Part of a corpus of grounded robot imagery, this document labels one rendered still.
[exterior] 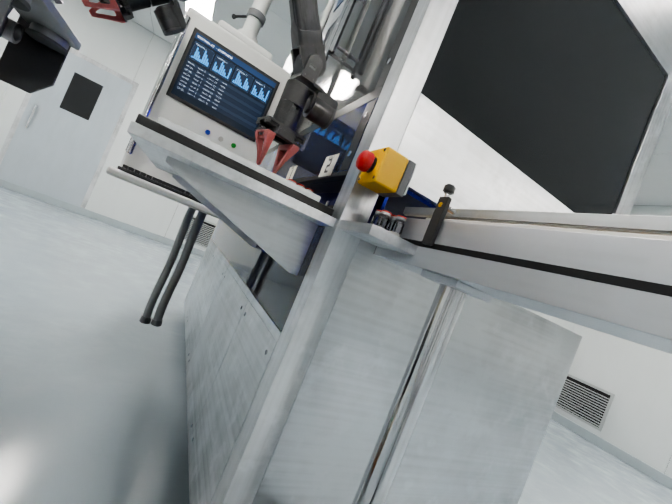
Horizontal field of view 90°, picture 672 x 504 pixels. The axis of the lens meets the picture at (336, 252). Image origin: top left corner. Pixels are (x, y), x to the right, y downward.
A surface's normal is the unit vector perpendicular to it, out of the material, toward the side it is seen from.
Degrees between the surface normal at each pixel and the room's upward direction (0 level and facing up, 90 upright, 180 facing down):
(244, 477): 90
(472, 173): 90
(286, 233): 90
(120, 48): 90
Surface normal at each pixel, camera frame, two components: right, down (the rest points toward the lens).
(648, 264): -0.83, -0.36
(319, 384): 0.41, 0.15
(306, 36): 0.38, 0.35
